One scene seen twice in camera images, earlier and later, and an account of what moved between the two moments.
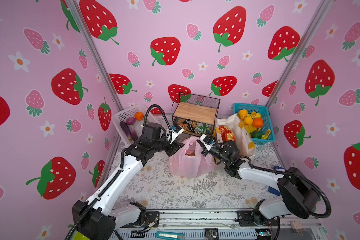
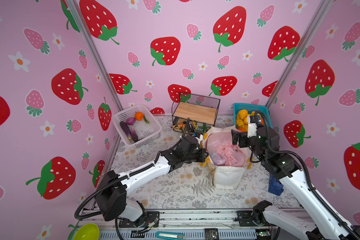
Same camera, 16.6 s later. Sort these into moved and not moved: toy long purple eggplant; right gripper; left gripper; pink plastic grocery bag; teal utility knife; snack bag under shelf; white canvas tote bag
Moved: right gripper; white canvas tote bag; pink plastic grocery bag; left gripper
Not moved: snack bag under shelf; toy long purple eggplant; teal utility knife
